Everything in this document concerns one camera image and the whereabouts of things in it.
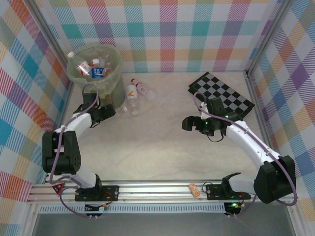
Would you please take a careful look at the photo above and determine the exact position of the clear bottle blue Pepsi label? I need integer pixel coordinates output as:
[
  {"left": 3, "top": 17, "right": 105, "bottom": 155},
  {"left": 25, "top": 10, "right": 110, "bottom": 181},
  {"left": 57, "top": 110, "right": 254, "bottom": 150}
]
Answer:
[{"left": 90, "top": 66, "right": 104, "bottom": 79}]

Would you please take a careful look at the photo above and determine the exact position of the clear bottle red label white cap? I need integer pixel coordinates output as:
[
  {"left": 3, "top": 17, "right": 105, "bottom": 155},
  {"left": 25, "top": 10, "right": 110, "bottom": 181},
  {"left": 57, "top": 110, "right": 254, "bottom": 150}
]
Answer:
[{"left": 67, "top": 51, "right": 91, "bottom": 77}]

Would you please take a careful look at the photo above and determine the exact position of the slim clear bottle white cap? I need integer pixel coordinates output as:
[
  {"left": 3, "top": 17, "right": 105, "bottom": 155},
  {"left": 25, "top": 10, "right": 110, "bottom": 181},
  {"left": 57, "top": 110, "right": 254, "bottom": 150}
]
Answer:
[{"left": 115, "top": 106, "right": 128, "bottom": 118}]

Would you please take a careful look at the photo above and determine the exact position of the clear bottle green label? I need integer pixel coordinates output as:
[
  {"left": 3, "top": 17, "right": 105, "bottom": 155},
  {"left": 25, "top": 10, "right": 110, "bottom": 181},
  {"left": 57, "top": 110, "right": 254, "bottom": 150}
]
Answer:
[{"left": 102, "top": 54, "right": 116, "bottom": 76}]

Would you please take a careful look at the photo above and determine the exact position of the white bottle orange V label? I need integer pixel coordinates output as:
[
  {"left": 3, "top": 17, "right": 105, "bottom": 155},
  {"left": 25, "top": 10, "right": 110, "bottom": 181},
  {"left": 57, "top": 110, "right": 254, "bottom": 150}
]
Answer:
[{"left": 126, "top": 78, "right": 141, "bottom": 116}]

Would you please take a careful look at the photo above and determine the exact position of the clear bottle pink label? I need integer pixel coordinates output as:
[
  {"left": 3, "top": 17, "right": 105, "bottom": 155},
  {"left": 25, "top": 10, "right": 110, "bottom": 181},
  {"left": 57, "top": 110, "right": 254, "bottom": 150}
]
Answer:
[{"left": 136, "top": 83, "right": 156, "bottom": 100}]

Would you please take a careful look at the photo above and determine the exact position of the green plastic bin liner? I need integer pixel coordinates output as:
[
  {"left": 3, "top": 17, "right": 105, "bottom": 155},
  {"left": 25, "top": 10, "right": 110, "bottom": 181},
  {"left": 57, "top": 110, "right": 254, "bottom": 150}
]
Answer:
[{"left": 66, "top": 43, "right": 125, "bottom": 95}]

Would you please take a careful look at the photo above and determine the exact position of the black grey chessboard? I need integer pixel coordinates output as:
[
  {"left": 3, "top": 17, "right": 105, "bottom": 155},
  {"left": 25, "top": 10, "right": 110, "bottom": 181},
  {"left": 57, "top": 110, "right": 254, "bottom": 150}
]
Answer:
[{"left": 188, "top": 72, "right": 256, "bottom": 121}]

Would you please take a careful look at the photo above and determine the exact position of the translucent green plastic bucket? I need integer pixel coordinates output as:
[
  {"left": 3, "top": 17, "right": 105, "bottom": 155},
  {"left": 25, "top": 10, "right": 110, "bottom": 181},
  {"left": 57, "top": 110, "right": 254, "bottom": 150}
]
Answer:
[{"left": 66, "top": 43, "right": 125, "bottom": 110}]

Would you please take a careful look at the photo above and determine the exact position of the tan wooden block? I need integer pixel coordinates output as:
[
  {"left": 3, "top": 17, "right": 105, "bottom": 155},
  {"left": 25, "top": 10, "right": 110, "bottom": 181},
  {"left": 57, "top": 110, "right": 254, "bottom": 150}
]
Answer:
[{"left": 188, "top": 183, "right": 200, "bottom": 198}]

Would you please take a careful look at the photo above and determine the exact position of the red triangular stop button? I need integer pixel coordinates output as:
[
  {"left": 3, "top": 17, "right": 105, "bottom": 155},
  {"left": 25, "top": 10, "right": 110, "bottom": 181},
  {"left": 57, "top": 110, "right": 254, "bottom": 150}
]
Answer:
[{"left": 51, "top": 182, "right": 65, "bottom": 197}]

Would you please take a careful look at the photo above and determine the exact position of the small electronics board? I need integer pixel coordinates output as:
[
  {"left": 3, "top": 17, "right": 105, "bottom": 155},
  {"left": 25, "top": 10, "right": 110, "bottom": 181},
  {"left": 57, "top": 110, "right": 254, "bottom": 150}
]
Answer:
[
  {"left": 224, "top": 201, "right": 245, "bottom": 210},
  {"left": 85, "top": 203, "right": 109, "bottom": 212}
]

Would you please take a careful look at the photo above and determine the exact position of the white wrist cable bracket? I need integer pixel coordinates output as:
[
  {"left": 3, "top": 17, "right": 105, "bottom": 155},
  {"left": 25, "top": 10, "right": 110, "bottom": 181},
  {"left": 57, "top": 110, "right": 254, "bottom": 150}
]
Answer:
[{"left": 199, "top": 102, "right": 209, "bottom": 118}]

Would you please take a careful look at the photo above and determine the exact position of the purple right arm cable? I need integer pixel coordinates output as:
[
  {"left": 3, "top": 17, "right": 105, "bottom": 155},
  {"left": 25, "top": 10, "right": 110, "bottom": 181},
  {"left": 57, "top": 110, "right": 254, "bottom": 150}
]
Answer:
[{"left": 193, "top": 92, "right": 297, "bottom": 218}]

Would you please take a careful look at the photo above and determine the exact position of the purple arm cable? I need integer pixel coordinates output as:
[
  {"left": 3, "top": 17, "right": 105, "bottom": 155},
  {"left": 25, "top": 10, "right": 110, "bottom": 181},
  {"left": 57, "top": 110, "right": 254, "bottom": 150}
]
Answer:
[
  {"left": 193, "top": 92, "right": 297, "bottom": 218},
  {"left": 50, "top": 84, "right": 99, "bottom": 218}
]

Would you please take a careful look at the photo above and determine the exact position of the black camera cable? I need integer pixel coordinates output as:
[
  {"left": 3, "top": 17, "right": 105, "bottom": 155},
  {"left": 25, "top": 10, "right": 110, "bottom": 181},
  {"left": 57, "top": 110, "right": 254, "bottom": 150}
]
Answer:
[{"left": 206, "top": 129, "right": 226, "bottom": 143}]

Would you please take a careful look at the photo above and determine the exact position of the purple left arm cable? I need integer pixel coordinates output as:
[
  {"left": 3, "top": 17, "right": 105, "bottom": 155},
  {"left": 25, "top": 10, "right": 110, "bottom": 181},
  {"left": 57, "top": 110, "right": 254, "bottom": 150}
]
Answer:
[{"left": 50, "top": 84, "right": 99, "bottom": 218}]

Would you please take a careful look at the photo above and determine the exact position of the aluminium frame post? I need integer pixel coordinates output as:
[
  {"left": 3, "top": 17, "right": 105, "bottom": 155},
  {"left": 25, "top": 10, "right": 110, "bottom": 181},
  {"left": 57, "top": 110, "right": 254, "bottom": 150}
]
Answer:
[
  {"left": 246, "top": 0, "right": 293, "bottom": 74},
  {"left": 29, "top": 0, "right": 74, "bottom": 84}
]

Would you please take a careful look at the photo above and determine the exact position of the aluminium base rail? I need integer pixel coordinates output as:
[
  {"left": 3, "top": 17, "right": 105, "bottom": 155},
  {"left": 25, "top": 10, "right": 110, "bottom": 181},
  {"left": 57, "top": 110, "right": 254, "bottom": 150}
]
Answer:
[{"left": 26, "top": 180, "right": 291, "bottom": 205}]

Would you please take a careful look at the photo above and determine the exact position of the grey slotted cable duct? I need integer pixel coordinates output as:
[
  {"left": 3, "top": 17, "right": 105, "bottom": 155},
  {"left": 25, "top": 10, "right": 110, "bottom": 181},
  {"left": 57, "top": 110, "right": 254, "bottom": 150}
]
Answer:
[{"left": 39, "top": 205, "right": 226, "bottom": 214}]

